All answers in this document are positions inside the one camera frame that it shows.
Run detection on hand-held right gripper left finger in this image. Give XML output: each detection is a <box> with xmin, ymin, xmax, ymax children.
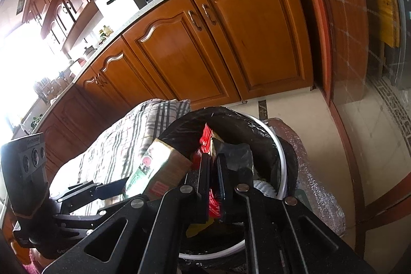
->
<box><xmin>42</xmin><ymin>153</ymin><xmax>211</xmax><ymax>274</ymax></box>

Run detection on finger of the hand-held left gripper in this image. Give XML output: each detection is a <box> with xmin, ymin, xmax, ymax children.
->
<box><xmin>67</xmin><ymin>178</ymin><xmax>128</xmax><ymax>201</ymax></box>
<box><xmin>53</xmin><ymin>197</ymin><xmax>139</xmax><ymax>231</ymax></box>

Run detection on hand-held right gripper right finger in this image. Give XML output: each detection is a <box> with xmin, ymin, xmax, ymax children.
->
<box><xmin>217</xmin><ymin>154</ymin><xmax>375</xmax><ymax>274</ymax></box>

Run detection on red glossy packet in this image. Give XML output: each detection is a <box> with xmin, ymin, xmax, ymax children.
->
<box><xmin>193</xmin><ymin>122</ymin><xmax>225</xmax><ymax>219</ymax></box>

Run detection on white foam fruit net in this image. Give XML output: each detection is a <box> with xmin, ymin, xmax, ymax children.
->
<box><xmin>253</xmin><ymin>178</ymin><xmax>277</xmax><ymax>198</ymax></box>

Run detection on green carton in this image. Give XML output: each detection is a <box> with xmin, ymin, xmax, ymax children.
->
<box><xmin>123</xmin><ymin>137</ymin><xmax>193</xmax><ymax>201</ymax></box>

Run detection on white trash bin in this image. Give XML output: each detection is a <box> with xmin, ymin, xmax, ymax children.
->
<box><xmin>178</xmin><ymin>110</ymin><xmax>288</xmax><ymax>261</ymax></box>
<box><xmin>158</xmin><ymin>106</ymin><xmax>300</xmax><ymax>262</ymax></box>

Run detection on plaid tablecloth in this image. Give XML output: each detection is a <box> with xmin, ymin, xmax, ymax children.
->
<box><xmin>48</xmin><ymin>99</ymin><xmax>192</xmax><ymax>221</ymax></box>

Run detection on utensil holder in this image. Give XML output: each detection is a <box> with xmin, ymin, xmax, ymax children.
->
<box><xmin>33</xmin><ymin>76</ymin><xmax>52</xmax><ymax>99</ymax></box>

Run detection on wooden cabinet door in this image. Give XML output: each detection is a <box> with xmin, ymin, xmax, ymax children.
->
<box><xmin>91</xmin><ymin>36</ymin><xmax>170</xmax><ymax>108</ymax></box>
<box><xmin>189</xmin><ymin>0</ymin><xmax>315</xmax><ymax>102</ymax></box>
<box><xmin>123</xmin><ymin>0</ymin><xmax>241</xmax><ymax>106</ymax></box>
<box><xmin>74</xmin><ymin>69</ymin><xmax>104</xmax><ymax>95</ymax></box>

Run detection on wooden lower cabinet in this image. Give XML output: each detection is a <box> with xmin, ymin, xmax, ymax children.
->
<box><xmin>38</xmin><ymin>0</ymin><xmax>316</xmax><ymax>163</ymax></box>

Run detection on sauce bottle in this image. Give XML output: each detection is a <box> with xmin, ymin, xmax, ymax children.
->
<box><xmin>98</xmin><ymin>25</ymin><xmax>113</xmax><ymax>41</ymax></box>

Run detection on yellow panel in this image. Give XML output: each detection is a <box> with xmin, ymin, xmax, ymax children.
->
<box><xmin>373</xmin><ymin>0</ymin><xmax>401</xmax><ymax>49</ymax></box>

